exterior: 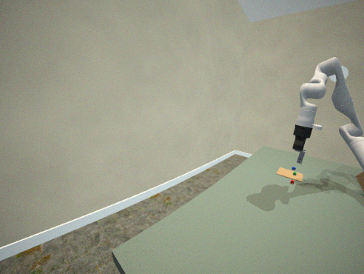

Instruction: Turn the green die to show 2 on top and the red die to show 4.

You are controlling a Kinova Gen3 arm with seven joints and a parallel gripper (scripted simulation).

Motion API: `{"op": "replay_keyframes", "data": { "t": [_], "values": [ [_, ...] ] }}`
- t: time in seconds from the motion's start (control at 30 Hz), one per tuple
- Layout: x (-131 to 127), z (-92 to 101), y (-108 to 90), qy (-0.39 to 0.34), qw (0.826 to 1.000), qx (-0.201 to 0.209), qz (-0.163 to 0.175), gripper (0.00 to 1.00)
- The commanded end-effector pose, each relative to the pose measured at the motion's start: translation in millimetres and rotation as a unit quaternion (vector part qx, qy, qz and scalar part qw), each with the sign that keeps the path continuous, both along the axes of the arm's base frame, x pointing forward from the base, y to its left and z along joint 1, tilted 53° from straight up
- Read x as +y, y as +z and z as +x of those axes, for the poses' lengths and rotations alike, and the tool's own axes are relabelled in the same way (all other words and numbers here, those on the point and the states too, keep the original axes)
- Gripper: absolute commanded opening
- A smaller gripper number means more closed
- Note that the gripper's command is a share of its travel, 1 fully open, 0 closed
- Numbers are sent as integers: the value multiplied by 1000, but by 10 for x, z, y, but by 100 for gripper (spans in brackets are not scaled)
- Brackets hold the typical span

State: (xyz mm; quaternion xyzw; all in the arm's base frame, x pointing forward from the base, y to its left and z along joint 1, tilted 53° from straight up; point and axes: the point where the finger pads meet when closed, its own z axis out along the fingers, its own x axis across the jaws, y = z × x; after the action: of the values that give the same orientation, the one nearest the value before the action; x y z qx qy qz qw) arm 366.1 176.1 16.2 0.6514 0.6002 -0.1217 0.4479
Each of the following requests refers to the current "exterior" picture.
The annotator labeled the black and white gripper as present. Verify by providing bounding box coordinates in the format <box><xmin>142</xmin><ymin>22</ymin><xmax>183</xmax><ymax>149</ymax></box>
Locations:
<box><xmin>292</xmin><ymin>115</ymin><xmax>322</xmax><ymax>164</ymax></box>

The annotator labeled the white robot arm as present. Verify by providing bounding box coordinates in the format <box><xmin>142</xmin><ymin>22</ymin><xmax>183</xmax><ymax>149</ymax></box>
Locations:
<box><xmin>299</xmin><ymin>57</ymin><xmax>364</xmax><ymax>171</ymax></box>

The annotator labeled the orange square mat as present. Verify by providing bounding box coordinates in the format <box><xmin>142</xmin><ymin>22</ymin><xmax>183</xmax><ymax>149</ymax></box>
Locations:
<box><xmin>277</xmin><ymin>167</ymin><xmax>303</xmax><ymax>182</ymax></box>

